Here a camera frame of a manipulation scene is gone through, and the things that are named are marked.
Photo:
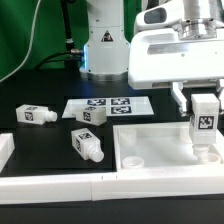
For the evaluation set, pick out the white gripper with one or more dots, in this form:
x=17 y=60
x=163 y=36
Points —
x=158 y=58

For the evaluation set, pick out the white square table top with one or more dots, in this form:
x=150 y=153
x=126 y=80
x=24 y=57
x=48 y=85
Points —
x=157 y=144

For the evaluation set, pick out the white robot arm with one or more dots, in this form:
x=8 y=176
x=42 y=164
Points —
x=200 y=20

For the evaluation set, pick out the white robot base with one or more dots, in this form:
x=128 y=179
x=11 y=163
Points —
x=106 y=53

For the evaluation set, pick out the white sheet with tags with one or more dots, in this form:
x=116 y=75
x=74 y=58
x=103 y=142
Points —
x=118 y=106

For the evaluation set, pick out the black pole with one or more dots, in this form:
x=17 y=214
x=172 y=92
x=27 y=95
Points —
x=70 y=63

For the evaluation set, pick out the white front fence wall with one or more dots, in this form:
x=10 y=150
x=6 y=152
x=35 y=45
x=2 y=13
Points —
x=124 y=184

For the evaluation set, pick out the white fence wall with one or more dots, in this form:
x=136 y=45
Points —
x=124 y=184
x=6 y=148

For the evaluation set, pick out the white left fence wall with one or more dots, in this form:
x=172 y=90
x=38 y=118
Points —
x=6 y=148

